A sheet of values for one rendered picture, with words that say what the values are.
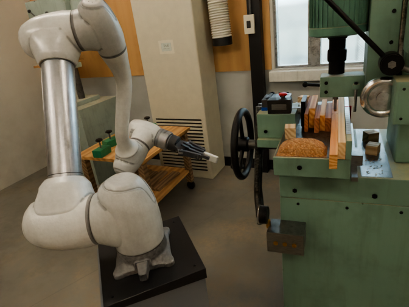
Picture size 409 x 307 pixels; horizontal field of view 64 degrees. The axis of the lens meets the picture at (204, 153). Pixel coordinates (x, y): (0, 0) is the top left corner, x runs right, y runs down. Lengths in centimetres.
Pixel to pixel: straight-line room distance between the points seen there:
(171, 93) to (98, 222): 189
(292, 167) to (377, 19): 49
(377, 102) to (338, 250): 50
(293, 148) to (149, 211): 45
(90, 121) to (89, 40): 190
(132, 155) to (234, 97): 156
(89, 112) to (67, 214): 208
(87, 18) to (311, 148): 78
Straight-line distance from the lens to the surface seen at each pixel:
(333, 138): 100
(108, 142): 239
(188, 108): 269
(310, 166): 98
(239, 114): 126
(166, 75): 271
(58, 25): 120
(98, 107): 311
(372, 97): 110
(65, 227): 101
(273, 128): 120
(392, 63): 106
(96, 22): 115
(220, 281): 188
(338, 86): 119
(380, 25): 114
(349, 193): 113
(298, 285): 138
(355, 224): 119
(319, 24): 114
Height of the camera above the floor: 130
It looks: 23 degrees down
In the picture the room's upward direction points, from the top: 7 degrees counter-clockwise
